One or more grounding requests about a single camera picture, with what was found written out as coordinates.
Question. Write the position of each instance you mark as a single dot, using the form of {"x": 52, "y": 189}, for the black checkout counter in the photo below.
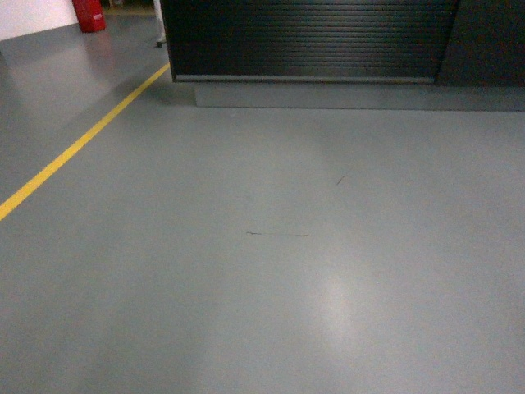
{"x": 431, "y": 42}

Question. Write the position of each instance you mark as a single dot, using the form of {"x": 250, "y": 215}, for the red fire extinguisher box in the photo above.
{"x": 90, "y": 16}

